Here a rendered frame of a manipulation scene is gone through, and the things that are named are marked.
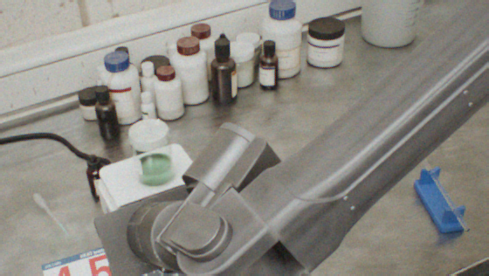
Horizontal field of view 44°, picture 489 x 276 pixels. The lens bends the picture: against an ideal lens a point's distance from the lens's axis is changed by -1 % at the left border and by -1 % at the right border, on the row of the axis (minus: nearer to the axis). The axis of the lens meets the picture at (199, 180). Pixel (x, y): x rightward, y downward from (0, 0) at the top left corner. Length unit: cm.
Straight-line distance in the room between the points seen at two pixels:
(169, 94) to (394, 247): 44
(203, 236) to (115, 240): 18
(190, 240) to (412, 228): 50
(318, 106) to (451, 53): 64
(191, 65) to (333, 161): 65
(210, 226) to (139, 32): 76
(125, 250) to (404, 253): 40
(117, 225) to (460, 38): 32
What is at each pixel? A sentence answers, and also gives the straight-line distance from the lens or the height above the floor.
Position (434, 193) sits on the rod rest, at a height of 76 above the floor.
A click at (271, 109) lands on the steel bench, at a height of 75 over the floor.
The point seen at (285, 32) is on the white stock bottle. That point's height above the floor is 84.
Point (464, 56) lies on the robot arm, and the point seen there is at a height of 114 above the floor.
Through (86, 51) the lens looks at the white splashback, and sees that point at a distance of 111.
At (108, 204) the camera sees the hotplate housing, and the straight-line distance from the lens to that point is 81.
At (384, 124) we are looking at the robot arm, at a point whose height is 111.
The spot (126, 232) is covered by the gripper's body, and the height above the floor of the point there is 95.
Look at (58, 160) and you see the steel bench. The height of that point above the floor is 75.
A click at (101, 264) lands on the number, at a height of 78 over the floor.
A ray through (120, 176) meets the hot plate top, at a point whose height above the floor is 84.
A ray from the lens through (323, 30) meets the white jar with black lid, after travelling 116.
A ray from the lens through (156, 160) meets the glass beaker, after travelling 75.
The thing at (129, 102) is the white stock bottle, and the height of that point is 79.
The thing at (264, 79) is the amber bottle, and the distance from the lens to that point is 111.
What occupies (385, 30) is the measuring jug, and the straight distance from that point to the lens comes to 124.
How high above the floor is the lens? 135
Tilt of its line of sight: 41 degrees down
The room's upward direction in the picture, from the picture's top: 5 degrees counter-clockwise
